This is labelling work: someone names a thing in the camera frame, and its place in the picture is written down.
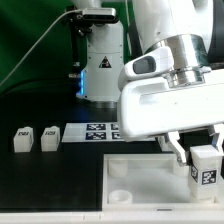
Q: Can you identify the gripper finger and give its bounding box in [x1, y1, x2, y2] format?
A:
[165, 131, 190, 166]
[208, 124, 224, 155]

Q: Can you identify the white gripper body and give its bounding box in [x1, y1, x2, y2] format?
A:
[117, 69, 224, 141]

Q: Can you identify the white square table top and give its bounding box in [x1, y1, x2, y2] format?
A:
[102, 154, 224, 211]

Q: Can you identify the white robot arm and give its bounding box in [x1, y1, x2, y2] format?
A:
[117, 0, 224, 168]

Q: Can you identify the white sheet with markers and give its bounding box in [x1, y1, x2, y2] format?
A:
[62, 122, 121, 143]

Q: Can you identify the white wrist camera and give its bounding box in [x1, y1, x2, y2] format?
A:
[118, 46, 174, 90]

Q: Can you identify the black camera on stand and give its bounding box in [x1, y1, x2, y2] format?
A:
[64, 6, 118, 78]

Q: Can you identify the grey camera cable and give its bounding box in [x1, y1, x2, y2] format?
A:
[0, 9, 83, 88]

